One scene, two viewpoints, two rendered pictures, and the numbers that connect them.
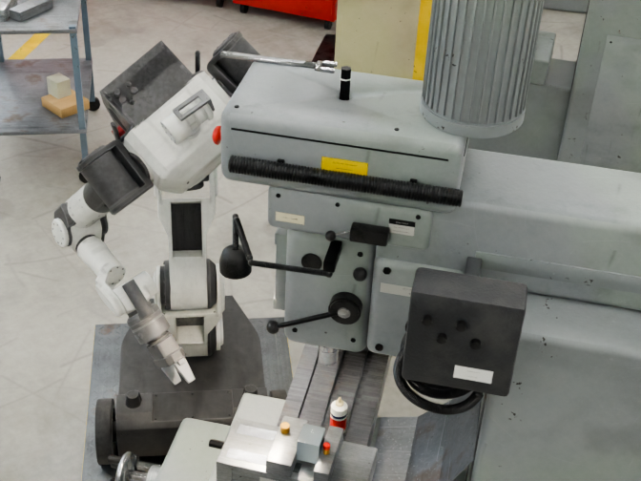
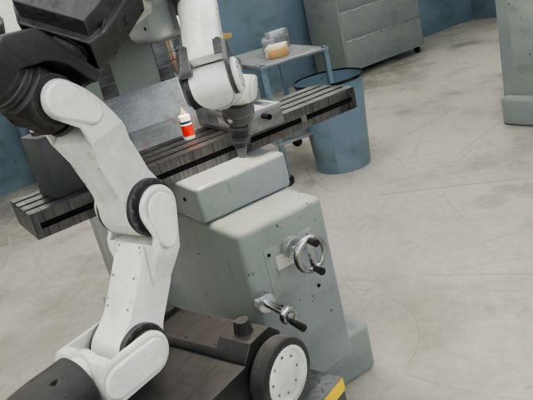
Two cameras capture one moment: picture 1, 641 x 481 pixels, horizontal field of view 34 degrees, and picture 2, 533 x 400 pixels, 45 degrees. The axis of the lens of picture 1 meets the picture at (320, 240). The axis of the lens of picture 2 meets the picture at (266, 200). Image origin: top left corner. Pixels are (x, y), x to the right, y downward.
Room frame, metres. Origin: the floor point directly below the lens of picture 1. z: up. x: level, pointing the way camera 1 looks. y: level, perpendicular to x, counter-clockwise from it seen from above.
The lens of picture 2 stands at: (3.11, 1.74, 1.50)
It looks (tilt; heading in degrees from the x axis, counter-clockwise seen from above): 20 degrees down; 230
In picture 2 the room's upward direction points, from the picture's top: 14 degrees counter-clockwise
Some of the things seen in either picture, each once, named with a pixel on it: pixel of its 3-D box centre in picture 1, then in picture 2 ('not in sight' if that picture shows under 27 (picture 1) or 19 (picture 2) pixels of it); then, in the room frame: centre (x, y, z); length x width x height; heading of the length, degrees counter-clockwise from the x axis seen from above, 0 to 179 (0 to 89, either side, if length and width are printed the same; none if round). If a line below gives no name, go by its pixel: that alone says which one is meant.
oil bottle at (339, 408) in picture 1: (339, 413); (185, 123); (1.86, -0.07, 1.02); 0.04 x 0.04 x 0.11
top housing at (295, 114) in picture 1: (349, 132); not in sight; (1.85, -0.05, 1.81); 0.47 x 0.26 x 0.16; 80
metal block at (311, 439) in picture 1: (310, 443); not in sight; (1.69, 0.00, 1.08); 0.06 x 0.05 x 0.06; 168
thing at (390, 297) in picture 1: (421, 282); not in sight; (1.81, -0.22, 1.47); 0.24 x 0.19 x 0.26; 170
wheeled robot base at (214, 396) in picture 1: (191, 351); (134, 380); (2.54, 0.40, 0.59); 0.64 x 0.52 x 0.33; 8
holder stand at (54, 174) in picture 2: not in sight; (70, 152); (2.26, -0.11, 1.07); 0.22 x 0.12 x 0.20; 1
